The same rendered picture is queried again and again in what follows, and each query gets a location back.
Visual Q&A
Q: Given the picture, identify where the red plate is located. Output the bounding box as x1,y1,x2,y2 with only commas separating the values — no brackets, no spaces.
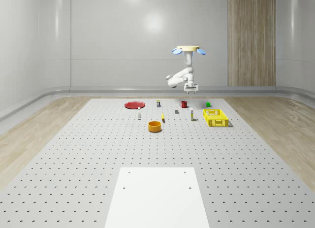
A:
124,101,146,110

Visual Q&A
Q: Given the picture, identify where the drone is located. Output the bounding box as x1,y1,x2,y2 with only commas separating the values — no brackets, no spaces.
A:
171,45,207,56

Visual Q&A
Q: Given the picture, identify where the yellow bowl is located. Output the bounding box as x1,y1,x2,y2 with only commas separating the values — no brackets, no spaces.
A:
147,121,162,133

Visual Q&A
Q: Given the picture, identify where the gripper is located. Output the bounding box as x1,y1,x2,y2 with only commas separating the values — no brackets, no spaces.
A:
184,82,199,95

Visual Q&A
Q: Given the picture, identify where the white board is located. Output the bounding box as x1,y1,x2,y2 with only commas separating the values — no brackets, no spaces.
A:
104,167,211,228

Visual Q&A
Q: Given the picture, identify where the yellow basket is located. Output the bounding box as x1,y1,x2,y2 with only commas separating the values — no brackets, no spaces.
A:
202,108,230,128

